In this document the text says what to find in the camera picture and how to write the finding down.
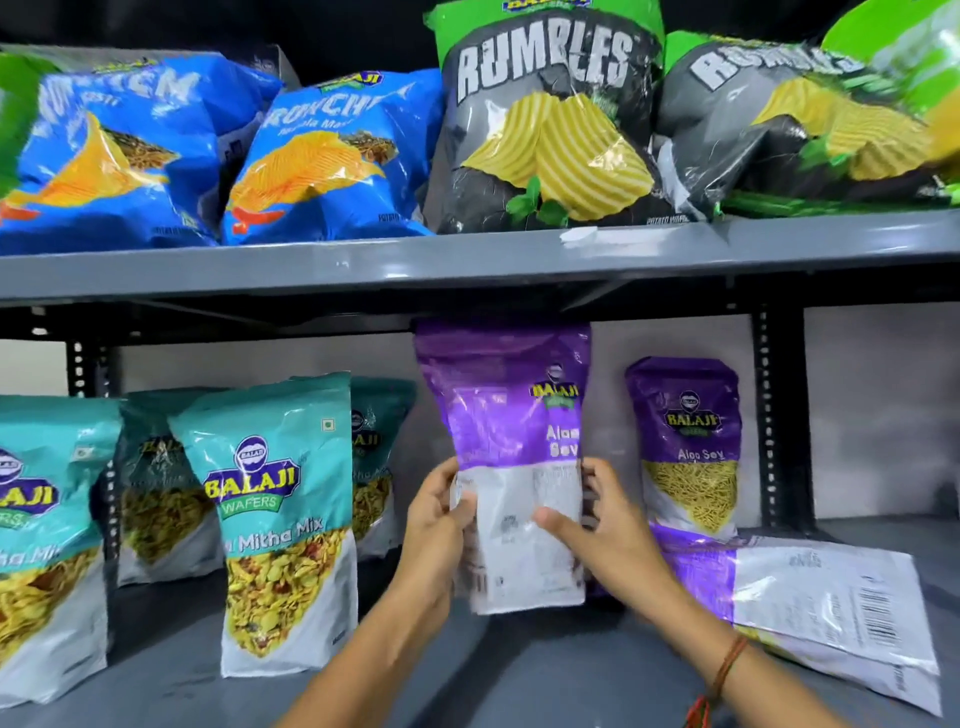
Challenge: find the person's right hand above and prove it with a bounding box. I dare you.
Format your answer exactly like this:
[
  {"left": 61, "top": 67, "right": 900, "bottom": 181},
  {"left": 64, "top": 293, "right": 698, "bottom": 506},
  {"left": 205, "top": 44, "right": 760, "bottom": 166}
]
[{"left": 532, "top": 457, "right": 676, "bottom": 624}]

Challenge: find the blue Crunchem bag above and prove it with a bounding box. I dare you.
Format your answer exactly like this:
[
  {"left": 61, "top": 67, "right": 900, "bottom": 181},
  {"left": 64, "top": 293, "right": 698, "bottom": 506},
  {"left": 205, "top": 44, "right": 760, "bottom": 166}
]
[
  {"left": 0, "top": 52, "right": 285, "bottom": 256},
  {"left": 221, "top": 68, "right": 445, "bottom": 247}
]

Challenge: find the person's left forearm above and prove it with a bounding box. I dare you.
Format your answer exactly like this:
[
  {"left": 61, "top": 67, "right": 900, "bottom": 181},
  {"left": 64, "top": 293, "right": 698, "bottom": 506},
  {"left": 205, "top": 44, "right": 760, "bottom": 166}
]
[{"left": 277, "top": 592, "right": 451, "bottom": 728}]

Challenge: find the black Rumbles bag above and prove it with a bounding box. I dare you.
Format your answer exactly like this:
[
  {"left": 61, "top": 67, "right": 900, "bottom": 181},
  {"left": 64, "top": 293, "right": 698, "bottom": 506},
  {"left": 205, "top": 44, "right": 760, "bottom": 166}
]
[
  {"left": 653, "top": 31, "right": 960, "bottom": 220},
  {"left": 424, "top": 0, "right": 676, "bottom": 235}
]

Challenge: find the person's right forearm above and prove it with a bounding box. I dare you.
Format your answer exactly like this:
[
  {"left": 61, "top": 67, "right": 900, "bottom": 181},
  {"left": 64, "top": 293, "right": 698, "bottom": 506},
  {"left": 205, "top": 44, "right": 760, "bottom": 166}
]
[{"left": 637, "top": 592, "right": 849, "bottom": 728}]

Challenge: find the person's left hand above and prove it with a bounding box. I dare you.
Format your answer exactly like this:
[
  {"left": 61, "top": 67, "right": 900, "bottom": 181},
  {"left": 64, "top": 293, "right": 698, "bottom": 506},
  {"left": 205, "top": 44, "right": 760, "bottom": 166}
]
[{"left": 389, "top": 457, "right": 479, "bottom": 624}]

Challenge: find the red thread wrist bracelet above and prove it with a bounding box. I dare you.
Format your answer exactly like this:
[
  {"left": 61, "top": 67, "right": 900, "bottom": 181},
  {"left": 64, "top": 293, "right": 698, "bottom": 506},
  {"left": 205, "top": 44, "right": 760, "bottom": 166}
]
[{"left": 683, "top": 635, "right": 751, "bottom": 728}]

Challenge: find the grey metal shelf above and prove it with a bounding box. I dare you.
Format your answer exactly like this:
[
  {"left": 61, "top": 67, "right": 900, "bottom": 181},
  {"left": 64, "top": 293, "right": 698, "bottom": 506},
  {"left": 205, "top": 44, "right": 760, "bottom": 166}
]
[{"left": 0, "top": 0, "right": 960, "bottom": 728}]

